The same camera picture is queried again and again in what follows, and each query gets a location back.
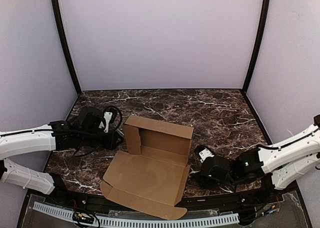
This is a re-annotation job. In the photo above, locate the brown cardboard box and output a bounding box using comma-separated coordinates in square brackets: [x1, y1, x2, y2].
[100, 115, 194, 220]

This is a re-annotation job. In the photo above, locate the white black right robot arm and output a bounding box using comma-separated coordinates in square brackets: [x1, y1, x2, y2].
[194, 115, 320, 190]

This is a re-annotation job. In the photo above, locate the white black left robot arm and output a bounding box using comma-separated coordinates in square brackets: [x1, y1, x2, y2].
[0, 105, 124, 195]

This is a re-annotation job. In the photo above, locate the small green circuit board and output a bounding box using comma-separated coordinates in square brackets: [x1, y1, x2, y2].
[72, 211, 95, 224]

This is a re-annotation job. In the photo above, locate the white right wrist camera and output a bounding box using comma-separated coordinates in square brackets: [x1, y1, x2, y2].
[194, 145, 215, 163]

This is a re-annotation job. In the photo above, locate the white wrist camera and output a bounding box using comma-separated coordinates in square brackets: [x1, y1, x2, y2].
[103, 105, 123, 134]
[194, 145, 215, 163]

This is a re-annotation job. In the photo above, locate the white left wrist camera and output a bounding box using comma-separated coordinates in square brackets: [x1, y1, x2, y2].
[103, 105, 123, 134]

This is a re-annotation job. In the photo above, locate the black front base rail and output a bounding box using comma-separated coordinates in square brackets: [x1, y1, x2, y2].
[24, 180, 305, 218]

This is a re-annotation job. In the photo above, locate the grey slotted cable duct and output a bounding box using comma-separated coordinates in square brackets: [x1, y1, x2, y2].
[32, 201, 239, 228]

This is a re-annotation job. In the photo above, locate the black right frame post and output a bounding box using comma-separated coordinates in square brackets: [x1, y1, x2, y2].
[241, 0, 270, 96]

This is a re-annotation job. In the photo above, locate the black frame post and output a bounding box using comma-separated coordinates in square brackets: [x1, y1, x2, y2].
[241, 0, 270, 96]
[51, 0, 82, 96]

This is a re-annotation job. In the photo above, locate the black left frame post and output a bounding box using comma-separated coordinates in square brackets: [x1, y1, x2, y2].
[51, 0, 82, 96]

